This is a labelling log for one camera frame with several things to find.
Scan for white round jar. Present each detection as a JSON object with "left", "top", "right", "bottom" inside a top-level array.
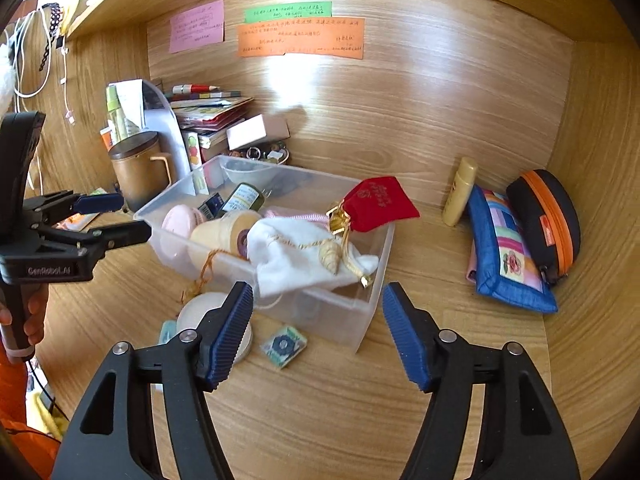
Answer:
[{"left": 176, "top": 292, "right": 256, "bottom": 366}]

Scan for blue patchwork pouch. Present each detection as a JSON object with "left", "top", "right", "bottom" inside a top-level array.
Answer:
[{"left": 466, "top": 185, "right": 558, "bottom": 314}]

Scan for person's left forearm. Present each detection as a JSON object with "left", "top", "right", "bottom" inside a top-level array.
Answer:
[{"left": 0, "top": 345, "right": 63, "bottom": 480}]

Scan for white cloth pouch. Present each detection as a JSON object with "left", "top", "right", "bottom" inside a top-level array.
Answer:
[{"left": 247, "top": 217, "right": 380, "bottom": 297}]

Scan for black dotted strap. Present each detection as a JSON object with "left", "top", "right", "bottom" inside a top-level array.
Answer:
[{"left": 39, "top": 2, "right": 63, "bottom": 72}]

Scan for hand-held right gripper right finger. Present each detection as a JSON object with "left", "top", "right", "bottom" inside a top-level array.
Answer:
[{"left": 382, "top": 281, "right": 582, "bottom": 480}]

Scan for red cloth pouch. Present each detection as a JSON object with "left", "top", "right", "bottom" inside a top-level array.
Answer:
[{"left": 327, "top": 176, "right": 421, "bottom": 234}]

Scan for beige plastic bottle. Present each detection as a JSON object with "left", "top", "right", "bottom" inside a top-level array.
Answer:
[{"left": 189, "top": 210, "right": 263, "bottom": 263}]

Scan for brown ceramic mug with lid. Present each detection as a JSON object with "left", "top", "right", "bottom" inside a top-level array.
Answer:
[{"left": 109, "top": 131, "right": 173, "bottom": 212}]

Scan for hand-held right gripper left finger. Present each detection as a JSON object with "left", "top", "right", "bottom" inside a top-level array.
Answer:
[{"left": 59, "top": 281, "right": 255, "bottom": 480}]

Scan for green sticky note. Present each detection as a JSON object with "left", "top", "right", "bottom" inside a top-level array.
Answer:
[{"left": 244, "top": 1, "right": 333, "bottom": 23}]

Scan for stack of booklets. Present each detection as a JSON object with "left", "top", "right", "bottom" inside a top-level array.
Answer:
[{"left": 167, "top": 89, "right": 256, "bottom": 133}]

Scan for pink sticky note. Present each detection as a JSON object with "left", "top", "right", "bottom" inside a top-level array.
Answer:
[{"left": 168, "top": 0, "right": 226, "bottom": 54}]

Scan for pink cord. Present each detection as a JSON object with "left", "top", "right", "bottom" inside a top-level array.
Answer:
[{"left": 264, "top": 207, "right": 331, "bottom": 223}]

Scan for beige spiral shell charm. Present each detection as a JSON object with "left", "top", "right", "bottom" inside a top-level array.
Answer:
[{"left": 319, "top": 240, "right": 342, "bottom": 276}]

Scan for white charging cable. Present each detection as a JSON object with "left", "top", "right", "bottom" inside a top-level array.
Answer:
[
  {"left": 57, "top": 35, "right": 76, "bottom": 123},
  {"left": 10, "top": 10, "right": 53, "bottom": 98}
]

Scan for yellow small bottle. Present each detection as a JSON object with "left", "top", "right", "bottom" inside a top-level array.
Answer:
[{"left": 441, "top": 156, "right": 479, "bottom": 227}]

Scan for white paper sheets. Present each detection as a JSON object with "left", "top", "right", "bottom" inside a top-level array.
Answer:
[{"left": 106, "top": 78, "right": 186, "bottom": 171}]

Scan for pink round compact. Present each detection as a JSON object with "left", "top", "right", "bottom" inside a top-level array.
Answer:
[{"left": 161, "top": 204, "right": 205, "bottom": 241}]

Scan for black cable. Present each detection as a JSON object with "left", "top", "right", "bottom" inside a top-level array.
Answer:
[{"left": 27, "top": 357, "right": 71, "bottom": 423}]

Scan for orange braided cord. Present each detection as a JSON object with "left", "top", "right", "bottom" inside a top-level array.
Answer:
[{"left": 182, "top": 247, "right": 223, "bottom": 306}]

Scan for clear plastic box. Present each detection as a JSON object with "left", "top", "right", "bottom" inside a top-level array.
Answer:
[{"left": 134, "top": 155, "right": 396, "bottom": 353}]

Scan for wooden desk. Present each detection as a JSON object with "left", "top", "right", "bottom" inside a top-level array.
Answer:
[{"left": 0, "top": 0, "right": 640, "bottom": 480}]

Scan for black orange zip case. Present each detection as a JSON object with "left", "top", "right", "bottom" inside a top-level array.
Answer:
[{"left": 506, "top": 169, "right": 582, "bottom": 288}]

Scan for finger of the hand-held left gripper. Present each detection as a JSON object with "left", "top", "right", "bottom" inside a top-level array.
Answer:
[
  {"left": 75, "top": 220, "right": 152, "bottom": 252},
  {"left": 72, "top": 191, "right": 125, "bottom": 216}
]

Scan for white card box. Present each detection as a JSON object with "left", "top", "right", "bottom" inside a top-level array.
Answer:
[{"left": 226, "top": 114, "right": 291, "bottom": 150}]

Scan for orange sticky note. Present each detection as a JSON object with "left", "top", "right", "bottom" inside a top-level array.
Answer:
[{"left": 236, "top": 17, "right": 366, "bottom": 61}]

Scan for green patterned packet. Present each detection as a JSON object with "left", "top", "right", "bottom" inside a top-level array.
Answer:
[{"left": 259, "top": 325, "right": 307, "bottom": 369}]

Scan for yellow cloth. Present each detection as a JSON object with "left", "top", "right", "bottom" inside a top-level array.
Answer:
[{"left": 30, "top": 392, "right": 68, "bottom": 441}]

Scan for dark green pump bottle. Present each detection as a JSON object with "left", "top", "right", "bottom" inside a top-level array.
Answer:
[{"left": 220, "top": 182, "right": 264, "bottom": 216}]

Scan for fruit sticker sheet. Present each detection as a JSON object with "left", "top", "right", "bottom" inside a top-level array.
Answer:
[{"left": 182, "top": 130, "right": 202, "bottom": 171}]

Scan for person's left hand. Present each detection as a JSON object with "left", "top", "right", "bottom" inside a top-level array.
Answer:
[{"left": 22, "top": 285, "right": 49, "bottom": 348}]

